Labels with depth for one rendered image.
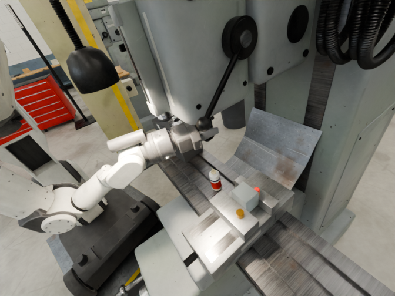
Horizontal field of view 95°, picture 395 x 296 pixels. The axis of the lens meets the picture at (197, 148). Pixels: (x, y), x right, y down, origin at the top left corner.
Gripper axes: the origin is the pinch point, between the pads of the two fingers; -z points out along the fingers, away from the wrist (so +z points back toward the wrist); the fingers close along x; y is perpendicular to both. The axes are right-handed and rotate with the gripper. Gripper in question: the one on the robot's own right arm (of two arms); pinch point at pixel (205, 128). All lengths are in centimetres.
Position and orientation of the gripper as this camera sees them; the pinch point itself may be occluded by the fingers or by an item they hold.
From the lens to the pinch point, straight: 54.9
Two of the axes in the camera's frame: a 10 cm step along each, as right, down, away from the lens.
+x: -3.2, -5.4, 7.8
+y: 2.0, 7.6, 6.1
